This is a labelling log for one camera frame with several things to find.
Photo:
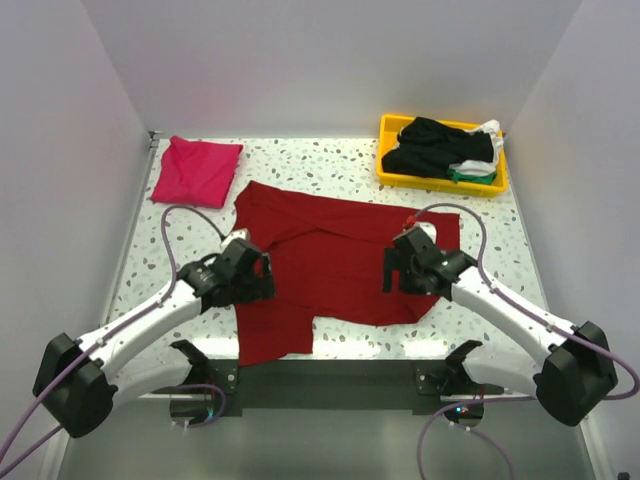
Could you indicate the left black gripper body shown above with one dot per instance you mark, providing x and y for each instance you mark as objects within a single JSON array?
[{"x": 251, "y": 275}]

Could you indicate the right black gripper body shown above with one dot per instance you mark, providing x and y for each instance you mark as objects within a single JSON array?
[{"x": 413, "y": 284}]

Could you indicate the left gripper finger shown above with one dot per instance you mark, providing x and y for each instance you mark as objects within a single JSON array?
[
  {"x": 264, "y": 272},
  {"x": 253, "y": 293}
]

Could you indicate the dark red t shirt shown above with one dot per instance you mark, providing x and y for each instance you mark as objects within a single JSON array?
[{"x": 327, "y": 258}]

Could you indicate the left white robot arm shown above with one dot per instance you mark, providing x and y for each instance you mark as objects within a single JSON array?
[{"x": 80, "y": 381}]

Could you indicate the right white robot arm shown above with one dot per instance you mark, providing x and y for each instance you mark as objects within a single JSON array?
[{"x": 564, "y": 367}]

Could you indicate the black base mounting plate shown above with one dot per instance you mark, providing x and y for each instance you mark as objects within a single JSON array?
[{"x": 419, "y": 386}]

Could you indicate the green t shirt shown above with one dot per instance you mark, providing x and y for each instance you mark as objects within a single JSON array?
[{"x": 458, "y": 177}]

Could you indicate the white t shirt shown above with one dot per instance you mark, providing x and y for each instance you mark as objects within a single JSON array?
[{"x": 480, "y": 149}]

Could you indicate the folded pink t shirt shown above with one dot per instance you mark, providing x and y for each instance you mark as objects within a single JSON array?
[{"x": 196, "y": 173}]

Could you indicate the black t shirt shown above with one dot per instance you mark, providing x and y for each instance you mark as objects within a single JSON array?
[{"x": 424, "y": 148}]

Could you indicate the yellow plastic bin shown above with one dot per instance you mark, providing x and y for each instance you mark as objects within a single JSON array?
[{"x": 390, "y": 126}]

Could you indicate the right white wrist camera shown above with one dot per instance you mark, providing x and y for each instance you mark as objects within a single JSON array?
[{"x": 427, "y": 227}]

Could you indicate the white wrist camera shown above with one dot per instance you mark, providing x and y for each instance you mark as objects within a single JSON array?
[
  {"x": 427, "y": 227},
  {"x": 242, "y": 233}
]

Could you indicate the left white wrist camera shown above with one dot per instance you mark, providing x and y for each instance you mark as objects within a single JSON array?
[{"x": 242, "y": 233}]

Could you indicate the aluminium frame rail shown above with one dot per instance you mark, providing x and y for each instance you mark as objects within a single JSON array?
[{"x": 154, "y": 139}]

